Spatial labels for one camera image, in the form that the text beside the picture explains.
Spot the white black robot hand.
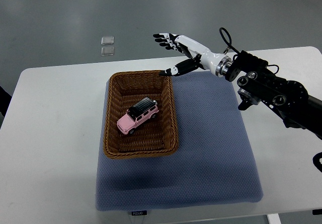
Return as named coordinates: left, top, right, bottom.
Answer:
left=153, top=33, right=229, bottom=77

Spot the pink toy car black roof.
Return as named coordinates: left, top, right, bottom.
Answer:
left=117, top=97, right=159, bottom=135

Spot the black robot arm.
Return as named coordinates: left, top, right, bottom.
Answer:
left=154, top=27, right=321, bottom=138

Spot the brown wicker basket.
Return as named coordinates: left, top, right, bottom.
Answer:
left=103, top=70, right=179, bottom=159

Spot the upper metal floor plate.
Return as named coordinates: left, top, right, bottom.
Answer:
left=101, top=36, right=114, bottom=45

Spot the metal floor plate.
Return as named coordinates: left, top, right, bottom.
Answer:
left=101, top=36, right=114, bottom=45
left=101, top=46, right=115, bottom=56

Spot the lower metal floor plate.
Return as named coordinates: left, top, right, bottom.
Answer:
left=101, top=46, right=115, bottom=56

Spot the blue-grey padded mat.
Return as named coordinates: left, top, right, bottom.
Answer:
left=96, top=71, right=263, bottom=211

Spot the white table leg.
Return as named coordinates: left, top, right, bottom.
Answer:
left=267, top=213, right=281, bottom=224

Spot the black cable loop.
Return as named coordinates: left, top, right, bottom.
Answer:
left=219, top=27, right=243, bottom=55

